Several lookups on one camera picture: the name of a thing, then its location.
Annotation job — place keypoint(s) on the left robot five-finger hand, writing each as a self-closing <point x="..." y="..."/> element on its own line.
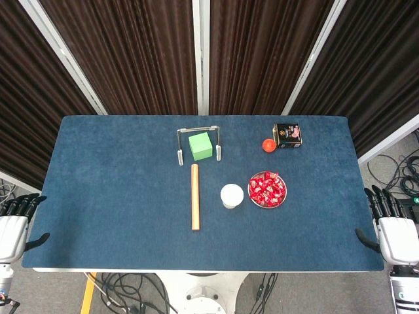
<point x="13" y="235"/>

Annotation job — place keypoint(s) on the green cube block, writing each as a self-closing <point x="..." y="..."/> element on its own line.
<point x="200" y="147"/>

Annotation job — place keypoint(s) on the black luncheon meat tin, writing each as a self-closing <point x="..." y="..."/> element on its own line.
<point x="288" y="135"/>

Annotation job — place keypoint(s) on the black foot pedal box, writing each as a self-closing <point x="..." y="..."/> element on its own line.
<point x="407" y="207"/>

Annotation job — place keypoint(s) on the white partition frame post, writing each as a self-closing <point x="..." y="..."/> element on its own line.
<point x="200" y="65"/>
<point x="312" y="55"/>
<point x="62" y="55"/>

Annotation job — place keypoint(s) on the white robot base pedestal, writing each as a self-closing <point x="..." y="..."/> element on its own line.
<point x="203" y="294"/>

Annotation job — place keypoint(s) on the wooden rod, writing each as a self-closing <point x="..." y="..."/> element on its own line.
<point x="195" y="196"/>

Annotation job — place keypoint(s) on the blue table cloth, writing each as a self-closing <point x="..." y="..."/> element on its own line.
<point x="114" y="202"/>

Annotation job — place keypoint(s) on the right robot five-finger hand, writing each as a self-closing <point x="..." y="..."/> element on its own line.
<point x="399" y="238"/>

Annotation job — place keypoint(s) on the white paper cup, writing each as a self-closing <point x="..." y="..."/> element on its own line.
<point x="231" y="194"/>

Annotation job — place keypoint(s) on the small red orange ball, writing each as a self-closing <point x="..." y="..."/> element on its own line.
<point x="268" y="145"/>

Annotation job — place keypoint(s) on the dark brown pleated curtain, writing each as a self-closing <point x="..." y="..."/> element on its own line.
<point x="262" y="59"/>
<point x="131" y="59"/>
<point x="376" y="81"/>
<point x="26" y="114"/>

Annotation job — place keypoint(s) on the white partition frame rail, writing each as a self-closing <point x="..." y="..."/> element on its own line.
<point x="19" y="184"/>
<point x="386" y="140"/>

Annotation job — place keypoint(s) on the bowl of red candies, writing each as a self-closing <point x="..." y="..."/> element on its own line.
<point x="256" y="201"/>

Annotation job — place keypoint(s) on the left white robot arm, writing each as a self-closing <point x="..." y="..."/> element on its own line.
<point x="5" y="278"/>

